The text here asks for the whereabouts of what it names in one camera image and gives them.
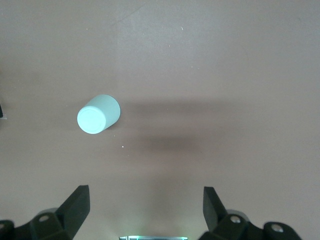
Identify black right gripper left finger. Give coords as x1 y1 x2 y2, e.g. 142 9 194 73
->
0 184 91 240

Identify mint green plastic cup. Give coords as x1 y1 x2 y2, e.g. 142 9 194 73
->
76 93 122 135

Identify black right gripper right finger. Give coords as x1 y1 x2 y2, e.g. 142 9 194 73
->
198 186 304 240

